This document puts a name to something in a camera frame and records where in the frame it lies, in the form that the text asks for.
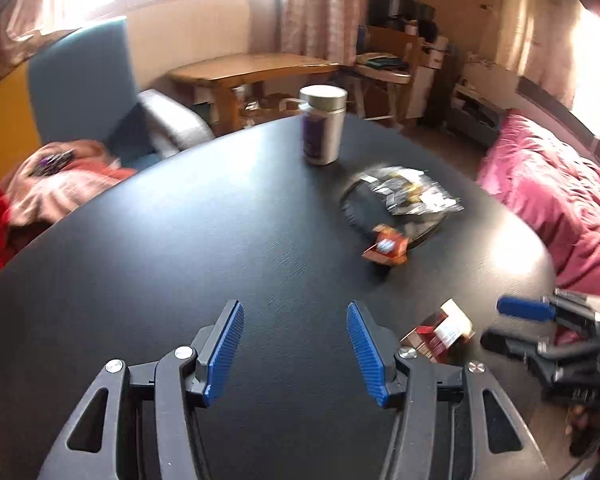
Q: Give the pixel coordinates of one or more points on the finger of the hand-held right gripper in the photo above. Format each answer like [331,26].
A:
[517,344]
[525,308]

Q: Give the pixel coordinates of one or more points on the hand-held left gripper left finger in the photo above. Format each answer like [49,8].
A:
[224,352]

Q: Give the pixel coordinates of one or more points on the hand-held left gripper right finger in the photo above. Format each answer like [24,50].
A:
[366,352]

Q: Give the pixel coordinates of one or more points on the red and white packet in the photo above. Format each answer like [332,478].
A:
[439,332]

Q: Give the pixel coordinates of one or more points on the red snack packet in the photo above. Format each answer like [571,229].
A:
[386,249]

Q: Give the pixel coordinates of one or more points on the black round tray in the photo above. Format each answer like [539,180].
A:
[375,210]

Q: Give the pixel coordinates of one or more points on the pile of silver packets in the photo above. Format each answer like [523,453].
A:
[412,190]

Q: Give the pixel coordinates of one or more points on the black shelf items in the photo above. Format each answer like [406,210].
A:
[400,7]

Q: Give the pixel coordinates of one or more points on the pink blanket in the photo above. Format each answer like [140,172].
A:
[545,195]

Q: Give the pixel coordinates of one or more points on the pink and orange clothes pile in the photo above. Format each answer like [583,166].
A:
[65,187]

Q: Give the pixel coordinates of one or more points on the white jar with purple label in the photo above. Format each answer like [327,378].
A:
[322,127]

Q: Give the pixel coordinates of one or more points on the grey armrest cushion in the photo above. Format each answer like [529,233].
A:
[177,120]

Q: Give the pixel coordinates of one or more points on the wooden chair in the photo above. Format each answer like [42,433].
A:
[387,60]

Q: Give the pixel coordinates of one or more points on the beige curtain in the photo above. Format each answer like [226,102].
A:
[545,25]

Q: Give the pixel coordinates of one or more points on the wooden desk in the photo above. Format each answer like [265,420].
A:
[250,67]

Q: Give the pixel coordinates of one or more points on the blue armchair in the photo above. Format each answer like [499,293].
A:
[80,85]

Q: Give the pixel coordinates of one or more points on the pink patterned curtain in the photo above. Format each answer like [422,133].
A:
[322,7]

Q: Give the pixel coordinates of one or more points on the sunlit window curtain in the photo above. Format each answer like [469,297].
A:
[15,15]

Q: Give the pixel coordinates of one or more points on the dark bed frame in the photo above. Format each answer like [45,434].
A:
[555,105]

